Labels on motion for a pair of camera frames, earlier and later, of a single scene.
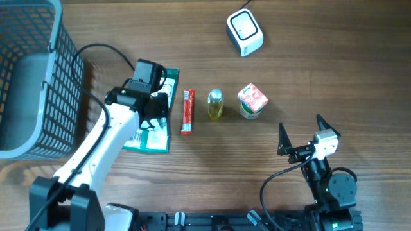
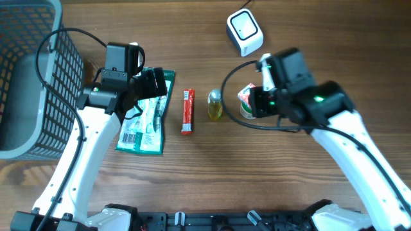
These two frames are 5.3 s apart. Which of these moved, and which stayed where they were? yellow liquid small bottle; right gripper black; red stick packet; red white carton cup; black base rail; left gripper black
Moved: right gripper black; left gripper black
Stayed: red white carton cup; black base rail; red stick packet; yellow liquid small bottle
